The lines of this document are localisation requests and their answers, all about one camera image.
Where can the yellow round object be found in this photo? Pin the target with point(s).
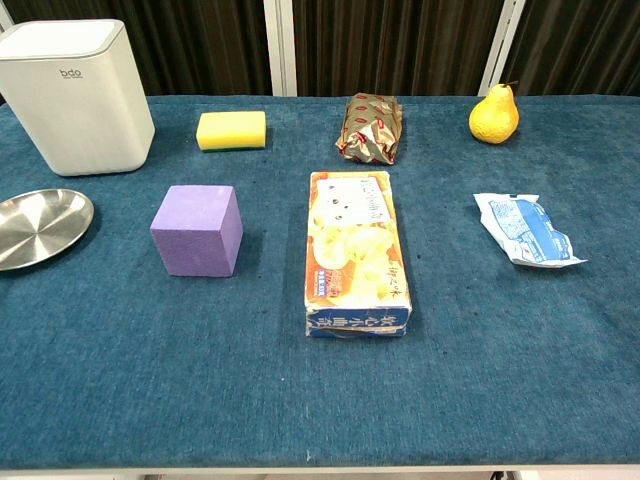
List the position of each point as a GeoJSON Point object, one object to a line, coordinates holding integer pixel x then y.
{"type": "Point", "coordinates": [492, 120]}

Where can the orange biscuit box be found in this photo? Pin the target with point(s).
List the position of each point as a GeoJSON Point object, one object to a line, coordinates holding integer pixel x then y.
{"type": "Point", "coordinates": [355, 250]}

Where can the gold red snack wrapper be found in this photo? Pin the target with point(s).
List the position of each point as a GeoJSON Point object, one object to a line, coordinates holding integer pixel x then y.
{"type": "Point", "coordinates": [370, 130]}

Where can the purple foam cube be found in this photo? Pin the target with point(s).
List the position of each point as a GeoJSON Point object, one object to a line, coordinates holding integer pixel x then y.
{"type": "Point", "coordinates": [195, 235]}

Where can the yellow green sponge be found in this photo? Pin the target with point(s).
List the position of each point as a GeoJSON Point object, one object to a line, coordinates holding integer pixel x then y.
{"type": "Point", "coordinates": [230, 129]}

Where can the black pleated curtain panel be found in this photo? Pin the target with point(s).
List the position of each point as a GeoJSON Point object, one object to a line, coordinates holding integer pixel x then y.
{"type": "Point", "coordinates": [390, 45]}
{"type": "Point", "coordinates": [585, 45]}
{"type": "Point", "coordinates": [200, 45]}

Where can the blue white snack packet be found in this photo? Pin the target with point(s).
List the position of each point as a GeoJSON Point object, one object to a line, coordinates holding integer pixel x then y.
{"type": "Point", "coordinates": [530, 230]}

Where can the blue table cloth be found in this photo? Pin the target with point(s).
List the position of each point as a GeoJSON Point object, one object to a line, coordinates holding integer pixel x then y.
{"type": "Point", "coordinates": [150, 375]}

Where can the white bdo trash bin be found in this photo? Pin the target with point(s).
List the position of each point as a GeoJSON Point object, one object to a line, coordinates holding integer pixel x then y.
{"type": "Point", "coordinates": [75, 115]}

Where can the round steel plate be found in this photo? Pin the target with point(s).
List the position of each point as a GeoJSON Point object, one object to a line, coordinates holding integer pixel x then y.
{"type": "Point", "coordinates": [40, 225]}

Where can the white frame post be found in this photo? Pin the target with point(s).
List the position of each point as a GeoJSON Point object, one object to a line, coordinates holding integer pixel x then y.
{"type": "Point", "coordinates": [280, 45]}
{"type": "Point", "coordinates": [500, 40]}
{"type": "Point", "coordinates": [4, 12]}

